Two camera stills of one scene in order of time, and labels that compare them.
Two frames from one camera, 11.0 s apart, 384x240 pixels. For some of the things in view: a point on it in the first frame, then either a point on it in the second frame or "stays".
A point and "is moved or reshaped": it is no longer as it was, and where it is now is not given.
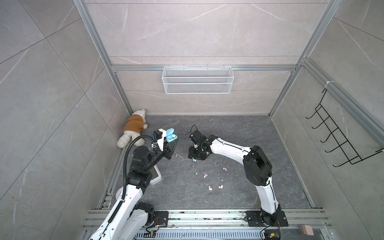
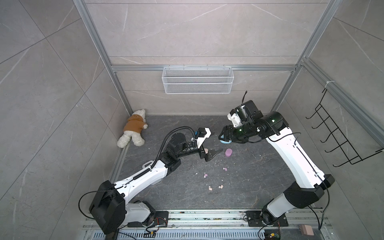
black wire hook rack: [351, 156] stays
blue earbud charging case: [170, 135] is moved or reshaped
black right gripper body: [196, 153] -> [239, 134]
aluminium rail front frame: [226, 225] stays
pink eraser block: [306, 230] stays
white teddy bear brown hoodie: [133, 128] stays
